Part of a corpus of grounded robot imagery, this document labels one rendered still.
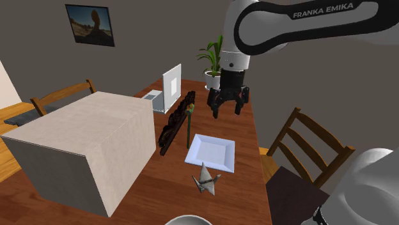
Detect white square plate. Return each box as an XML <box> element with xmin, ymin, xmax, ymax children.
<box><xmin>184</xmin><ymin>133</ymin><xmax>236</xmax><ymax>174</ymax></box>

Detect green plant in white pot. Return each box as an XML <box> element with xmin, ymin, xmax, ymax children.
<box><xmin>196</xmin><ymin>34</ymin><xmax>224</xmax><ymax>91</ymax></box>

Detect wooden dining table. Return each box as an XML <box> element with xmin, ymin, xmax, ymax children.
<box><xmin>0</xmin><ymin>77</ymin><xmax>274</xmax><ymax>225</ymax></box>

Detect dark brown carved rack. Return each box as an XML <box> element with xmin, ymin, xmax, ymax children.
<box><xmin>157</xmin><ymin>90</ymin><xmax>197</xmax><ymax>157</ymax></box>

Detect large beige box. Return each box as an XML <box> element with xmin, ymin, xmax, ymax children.
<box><xmin>0</xmin><ymin>91</ymin><xmax>157</xmax><ymax>218</ymax></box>

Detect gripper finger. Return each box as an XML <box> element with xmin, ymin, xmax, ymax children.
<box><xmin>207</xmin><ymin>88</ymin><xmax>226</xmax><ymax>120</ymax></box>
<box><xmin>233</xmin><ymin>86</ymin><xmax>251</xmax><ymax>116</ymax></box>

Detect grey paper crane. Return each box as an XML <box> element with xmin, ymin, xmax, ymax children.
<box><xmin>191</xmin><ymin>161</ymin><xmax>223</xmax><ymax>197</ymax></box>

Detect wooden slat-back chair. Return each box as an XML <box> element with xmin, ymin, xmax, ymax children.
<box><xmin>259</xmin><ymin>107</ymin><xmax>356</xmax><ymax>189</ymax></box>

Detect framed landscape wall picture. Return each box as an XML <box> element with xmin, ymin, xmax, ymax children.
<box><xmin>65</xmin><ymin>4</ymin><xmax>116</xmax><ymax>48</ymax></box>

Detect green stick with flower top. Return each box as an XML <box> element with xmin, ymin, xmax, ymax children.
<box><xmin>184</xmin><ymin>103</ymin><xmax>196</xmax><ymax>150</ymax></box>

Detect wooden chair with grey seat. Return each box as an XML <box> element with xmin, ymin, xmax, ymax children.
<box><xmin>3</xmin><ymin>79</ymin><xmax>97</xmax><ymax>127</ymax></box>

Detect white round bowl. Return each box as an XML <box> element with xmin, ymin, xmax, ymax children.
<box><xmin>164</xmin><ymin>214</ymin><xmax>213</xmax><ymax>225</ymax></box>

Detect dark robot stand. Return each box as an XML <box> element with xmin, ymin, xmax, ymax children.
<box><xmin>265</xmin><ymin>166</ymin><xmax>331</xmax><ymax>225</ymax></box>

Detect white open laptop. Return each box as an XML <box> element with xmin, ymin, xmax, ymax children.
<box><xmin>141</xmin><ymin>63</ymin><xmax>182</xmax><ymax>115</ymax></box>

